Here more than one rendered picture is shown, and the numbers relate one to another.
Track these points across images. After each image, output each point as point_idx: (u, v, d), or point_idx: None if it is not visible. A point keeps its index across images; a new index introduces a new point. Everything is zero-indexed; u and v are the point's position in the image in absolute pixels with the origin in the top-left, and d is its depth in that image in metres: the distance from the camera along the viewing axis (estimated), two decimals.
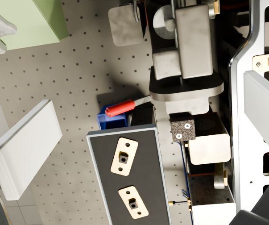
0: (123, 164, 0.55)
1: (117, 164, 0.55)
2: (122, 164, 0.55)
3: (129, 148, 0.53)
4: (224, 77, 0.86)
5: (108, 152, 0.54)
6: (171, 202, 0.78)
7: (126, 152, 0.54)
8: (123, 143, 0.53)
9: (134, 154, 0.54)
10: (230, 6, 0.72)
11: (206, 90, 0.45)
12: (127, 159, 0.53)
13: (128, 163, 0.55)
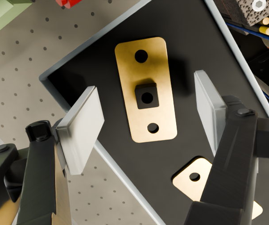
0: (155, 114, 0.22)
1: (139, 118, 0.22)
2: (151, 115, 0.22)
3: (149, 65, 0.20)
4: None
5: (107, 97, 0.22)
6: None
7: (147, 76, 0.21)
8: (131, 58, 0.20)
9: (168, 75, 0.20)
10: None
11: None
12: (156, 91, 0.20)
13: (165, 103, 0.21)
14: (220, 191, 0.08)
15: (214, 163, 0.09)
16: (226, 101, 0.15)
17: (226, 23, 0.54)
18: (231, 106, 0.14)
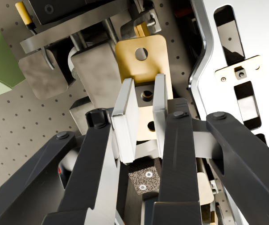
0: None
1: (139, 116, 0.22)
2: (151, 114, 0.22)
3: (149, 63, 0.20)
4: None
5: None
6: None
7: (147, 74, 0.21)
8: (131, 56, 0.20)
9: (168, 72, 0.20)
10: (184, 12, 0.61)
11: (141, 145, 0.34)
12: None
13: None
14: (174, 189, 0.08)
15: (163, 164, 0.10)
16: (175, 103, 0.16)
17: None
18: (177, 108, 0.15)
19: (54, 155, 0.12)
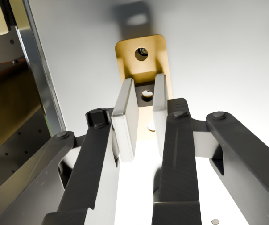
0: None
1: (139, 116, 0.22)
2: (151, 114, 0.22)
3: (149, 63, 0.20)
4: None
5: None
6: None
7: (147, 74, 0.21)
8: (131, 56, 0.20)
9: (168, 72, 0.20)
10: None
11: None
12: None
13: None
14: (174, 189, 0.08)
15: (163, 164, 0.10)
16: (175, 103, 0.16)
17: None
18: (177, 108, 0.15)
19: (54, 155, 0.12)
